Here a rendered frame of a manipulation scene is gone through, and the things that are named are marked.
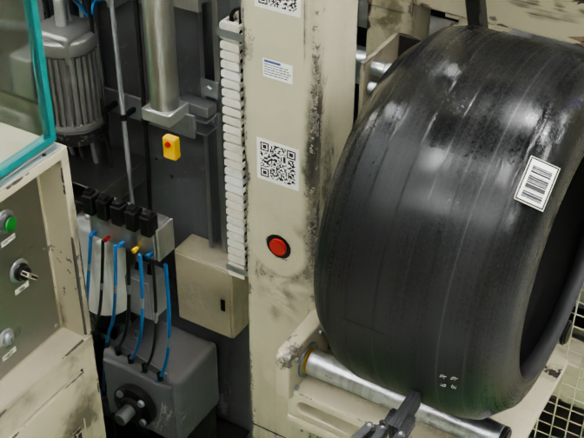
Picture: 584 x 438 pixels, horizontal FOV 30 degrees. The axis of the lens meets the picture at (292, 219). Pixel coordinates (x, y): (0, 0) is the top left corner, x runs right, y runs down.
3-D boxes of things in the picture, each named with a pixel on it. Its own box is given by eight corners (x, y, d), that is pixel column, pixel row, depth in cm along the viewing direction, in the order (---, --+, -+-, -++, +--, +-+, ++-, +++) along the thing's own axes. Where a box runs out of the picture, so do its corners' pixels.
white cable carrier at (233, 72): (228, 274, 187) (218, 20, 159) (243, 258, 191) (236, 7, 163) (249, 282, 185) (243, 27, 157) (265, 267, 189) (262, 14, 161)
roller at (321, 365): (306, 343, 176) (315, 347, 180) (295, 370, 176) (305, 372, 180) (509, 427, 162) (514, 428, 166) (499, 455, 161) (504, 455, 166)
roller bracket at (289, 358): (274, 396, 178) (274, 352, 172) (384, 266, 205) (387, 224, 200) (291, 404, 176) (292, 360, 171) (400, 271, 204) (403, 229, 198)
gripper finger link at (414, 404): (393, 426, 148) (398, 428, 147) (415, 389, 152) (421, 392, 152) (393, 439, 150) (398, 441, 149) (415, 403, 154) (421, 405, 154)
